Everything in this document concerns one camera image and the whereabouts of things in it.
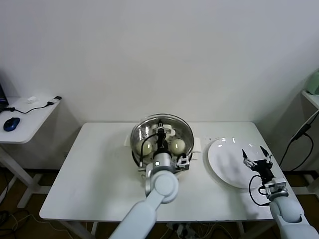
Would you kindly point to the white power strip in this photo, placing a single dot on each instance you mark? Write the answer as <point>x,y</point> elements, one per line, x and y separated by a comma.
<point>183,230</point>

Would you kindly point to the pale green appliance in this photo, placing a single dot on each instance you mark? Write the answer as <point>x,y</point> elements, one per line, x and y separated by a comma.
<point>313,83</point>

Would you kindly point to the blue computer mouse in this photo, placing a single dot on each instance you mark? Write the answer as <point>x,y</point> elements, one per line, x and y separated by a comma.
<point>11,123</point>

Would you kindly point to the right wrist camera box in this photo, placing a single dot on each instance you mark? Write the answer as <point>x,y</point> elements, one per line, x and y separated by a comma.
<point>276,185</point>

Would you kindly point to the glass pot lid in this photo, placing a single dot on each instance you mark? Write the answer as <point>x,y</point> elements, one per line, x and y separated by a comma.
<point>172,131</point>

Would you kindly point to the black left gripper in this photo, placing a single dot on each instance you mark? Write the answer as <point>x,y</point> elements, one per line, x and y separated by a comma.
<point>161,142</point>

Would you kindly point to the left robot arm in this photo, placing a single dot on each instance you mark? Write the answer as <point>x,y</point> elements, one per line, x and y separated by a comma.
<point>162,186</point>

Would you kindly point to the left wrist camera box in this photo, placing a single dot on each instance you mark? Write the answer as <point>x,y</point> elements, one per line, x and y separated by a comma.
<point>183,163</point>

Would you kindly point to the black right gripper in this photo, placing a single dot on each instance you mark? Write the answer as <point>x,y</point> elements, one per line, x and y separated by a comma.
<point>263,169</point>

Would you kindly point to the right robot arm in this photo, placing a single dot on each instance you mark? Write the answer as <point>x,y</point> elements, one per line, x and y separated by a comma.
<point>286,211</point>

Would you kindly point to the white steamed baozi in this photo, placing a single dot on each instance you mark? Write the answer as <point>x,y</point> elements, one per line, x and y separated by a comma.
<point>178,146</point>
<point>144,148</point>

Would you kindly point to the white round plate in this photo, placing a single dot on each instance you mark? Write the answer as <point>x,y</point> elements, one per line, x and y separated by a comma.
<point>224,164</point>

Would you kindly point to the stainless steel steamer basket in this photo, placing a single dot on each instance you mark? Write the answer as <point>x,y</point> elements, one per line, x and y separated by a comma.
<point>135,158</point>

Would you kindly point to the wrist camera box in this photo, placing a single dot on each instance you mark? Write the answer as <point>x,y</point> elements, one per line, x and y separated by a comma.
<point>276,185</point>
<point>183,163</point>

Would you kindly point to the small white plastic object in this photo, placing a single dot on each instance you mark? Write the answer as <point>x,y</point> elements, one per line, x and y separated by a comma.
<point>32,99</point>

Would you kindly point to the white side table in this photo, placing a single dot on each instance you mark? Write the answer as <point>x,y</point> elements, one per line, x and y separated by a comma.
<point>30,124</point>

